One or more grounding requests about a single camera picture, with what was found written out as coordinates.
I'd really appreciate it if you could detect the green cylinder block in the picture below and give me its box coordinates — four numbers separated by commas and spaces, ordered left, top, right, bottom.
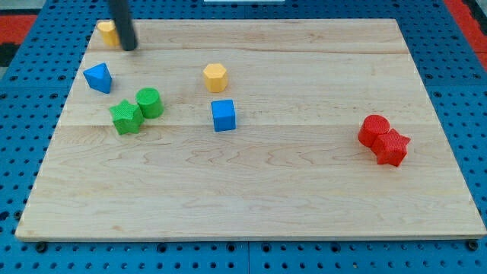
135, 88, 164, 119

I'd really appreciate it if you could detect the blue triangle block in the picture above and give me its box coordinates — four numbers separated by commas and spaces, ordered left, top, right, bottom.
83, 62, 112, 94

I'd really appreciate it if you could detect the red cylinder block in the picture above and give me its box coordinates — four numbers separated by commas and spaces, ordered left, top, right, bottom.
358, 114, 390, 148

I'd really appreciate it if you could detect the light wooden board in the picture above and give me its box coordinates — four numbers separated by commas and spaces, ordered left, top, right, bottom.
15, 19, 486, 242

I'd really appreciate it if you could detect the yellow hexagon block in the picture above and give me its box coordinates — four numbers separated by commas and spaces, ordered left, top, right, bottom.
202, 63, 228, 93

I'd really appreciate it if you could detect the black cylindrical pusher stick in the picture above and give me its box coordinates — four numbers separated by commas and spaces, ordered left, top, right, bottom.
107, 0, 138, 51

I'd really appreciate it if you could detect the green star block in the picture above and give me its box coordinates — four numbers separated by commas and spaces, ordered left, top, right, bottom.
109, 99, 145, 135

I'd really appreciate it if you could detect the red star block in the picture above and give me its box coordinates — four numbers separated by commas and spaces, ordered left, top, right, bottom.
371, 129, 411, 167

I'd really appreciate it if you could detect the yellow heart block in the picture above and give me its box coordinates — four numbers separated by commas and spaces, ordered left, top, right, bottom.
97, 20, 120, 47

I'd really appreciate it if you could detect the blue cube block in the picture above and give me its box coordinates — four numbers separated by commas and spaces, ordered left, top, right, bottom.
211, 99, 236, 132

